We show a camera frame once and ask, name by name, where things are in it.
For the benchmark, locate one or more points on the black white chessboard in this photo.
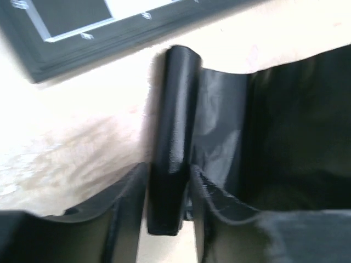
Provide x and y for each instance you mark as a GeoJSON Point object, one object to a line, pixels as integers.
{"type": "Point", "coordinates": [54, 37]}

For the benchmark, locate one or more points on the black trash bag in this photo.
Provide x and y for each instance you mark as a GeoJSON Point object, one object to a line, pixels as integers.
{"type": "Point", "coordinates": [276, 139]}

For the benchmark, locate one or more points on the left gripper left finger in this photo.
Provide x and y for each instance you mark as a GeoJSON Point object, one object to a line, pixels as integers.
{"type": "Point", "coordinates": [104, 228]}

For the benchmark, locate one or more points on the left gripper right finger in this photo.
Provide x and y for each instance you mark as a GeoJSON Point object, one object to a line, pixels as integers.
{"type": "Point", "coordinates": [227, 230]}

